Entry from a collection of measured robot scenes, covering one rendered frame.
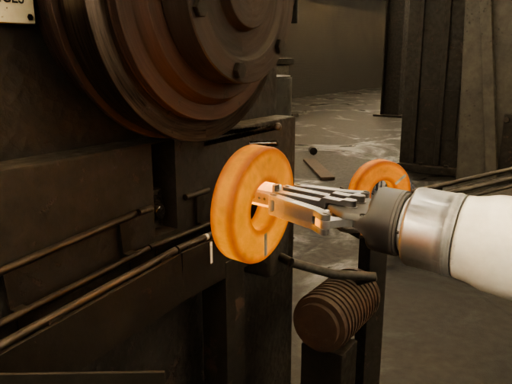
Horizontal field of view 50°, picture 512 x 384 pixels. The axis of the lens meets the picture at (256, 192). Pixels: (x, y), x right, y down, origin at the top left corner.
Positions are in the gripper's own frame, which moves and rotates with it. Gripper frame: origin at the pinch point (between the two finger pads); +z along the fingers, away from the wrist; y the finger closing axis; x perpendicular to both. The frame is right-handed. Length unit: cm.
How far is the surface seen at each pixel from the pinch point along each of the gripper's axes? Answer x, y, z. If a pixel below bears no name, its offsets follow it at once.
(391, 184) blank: -12, 63, 3
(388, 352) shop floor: -85, 112, 13
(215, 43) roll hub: 18.5, 4.9, 10.9
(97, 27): 19.9, -8.5, 19.5
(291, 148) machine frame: -6, 59, 28
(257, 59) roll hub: 16.2, 15.5, 10.7
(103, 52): 16.8, -7.9, 19.3
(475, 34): 26, 290, 38
